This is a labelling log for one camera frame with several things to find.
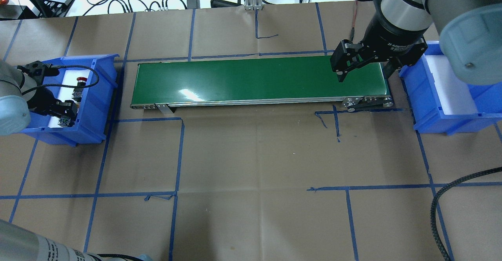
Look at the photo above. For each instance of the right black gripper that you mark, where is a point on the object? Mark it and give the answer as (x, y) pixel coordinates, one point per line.
(392, 37)

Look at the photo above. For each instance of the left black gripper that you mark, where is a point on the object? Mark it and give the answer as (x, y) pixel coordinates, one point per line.
(39, 102)

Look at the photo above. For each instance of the red push button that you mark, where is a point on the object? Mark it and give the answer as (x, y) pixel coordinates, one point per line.
(78, 91)

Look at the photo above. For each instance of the yellow push button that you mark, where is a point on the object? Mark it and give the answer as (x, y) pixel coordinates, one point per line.
(67, 121)

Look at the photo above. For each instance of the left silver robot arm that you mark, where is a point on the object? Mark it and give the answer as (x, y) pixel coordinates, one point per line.
(15, 115)

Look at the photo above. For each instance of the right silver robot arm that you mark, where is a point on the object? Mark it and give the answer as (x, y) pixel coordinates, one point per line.
(469, 36)

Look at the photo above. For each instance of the white foam pad source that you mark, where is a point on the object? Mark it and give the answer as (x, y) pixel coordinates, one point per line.
(71, 77)

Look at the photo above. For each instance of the blue source bin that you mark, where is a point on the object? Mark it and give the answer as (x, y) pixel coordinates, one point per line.
(94, 106)

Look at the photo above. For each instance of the green conveyor belt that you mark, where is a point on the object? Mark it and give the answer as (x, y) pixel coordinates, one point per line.
(168, 85)

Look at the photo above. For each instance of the blue destination bin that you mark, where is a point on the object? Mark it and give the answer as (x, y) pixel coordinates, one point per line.
(426, 107)

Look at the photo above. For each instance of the white foam pad destination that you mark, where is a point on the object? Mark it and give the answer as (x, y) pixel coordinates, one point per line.
(454, 95)

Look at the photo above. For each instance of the black power adapter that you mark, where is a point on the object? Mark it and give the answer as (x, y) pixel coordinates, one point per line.
(193, 4)

